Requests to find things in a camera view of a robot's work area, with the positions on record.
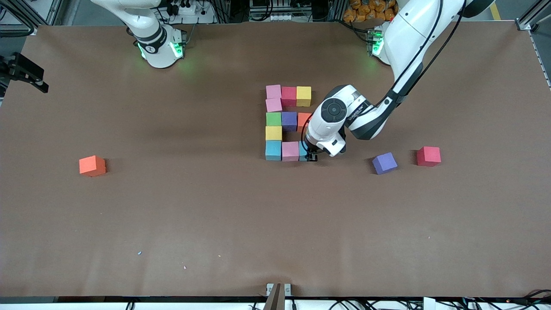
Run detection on aluminium table side rail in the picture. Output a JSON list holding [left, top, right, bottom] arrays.
[[529, 30, 551, 91]]

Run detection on brown mounting post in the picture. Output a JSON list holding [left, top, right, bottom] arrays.
[[263, 283, 285, 310]]

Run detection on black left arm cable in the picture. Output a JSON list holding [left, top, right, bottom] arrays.
[[301, 0, 467, 151]]

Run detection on metal table edge bracket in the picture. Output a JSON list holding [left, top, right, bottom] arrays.
[[266, 283, 292, 297]]

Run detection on black equipment rack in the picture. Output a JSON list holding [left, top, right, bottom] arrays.
[[248, 0, 341, 23]]

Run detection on aluminium frame profile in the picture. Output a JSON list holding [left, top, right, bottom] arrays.
[[514, 0, 551, 33], [0, 0, 65, 36]]

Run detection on orange snack bags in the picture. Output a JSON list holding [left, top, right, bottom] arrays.
[[343, 0, 396, 23]]

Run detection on white power strip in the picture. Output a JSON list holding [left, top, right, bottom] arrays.
[[166, 0, 216, 24]]

